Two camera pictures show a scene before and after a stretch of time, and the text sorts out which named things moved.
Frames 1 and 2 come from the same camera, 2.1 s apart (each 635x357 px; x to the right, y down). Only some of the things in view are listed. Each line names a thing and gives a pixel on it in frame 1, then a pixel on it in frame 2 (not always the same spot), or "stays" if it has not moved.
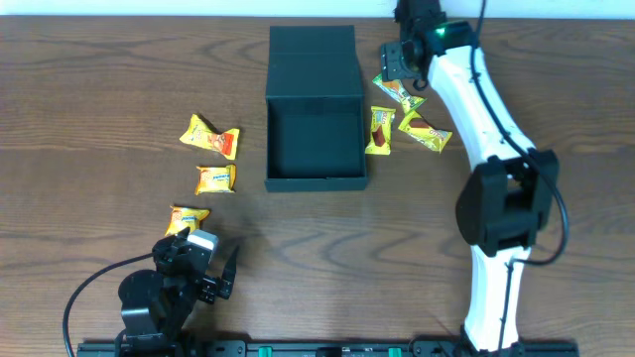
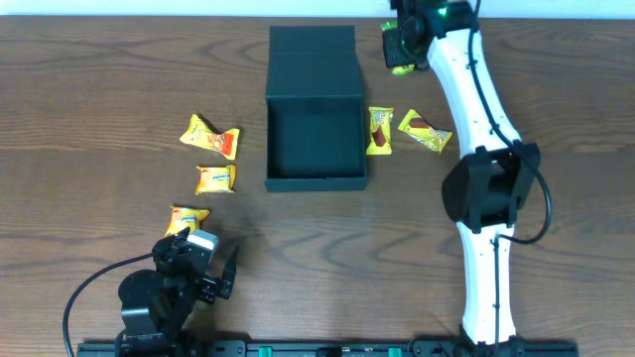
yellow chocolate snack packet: x=418 y=128 stays
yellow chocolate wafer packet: x=381 y=131 stays
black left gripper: x=210 y=291 stays
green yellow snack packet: x=396 y=91 to x=401 y=69
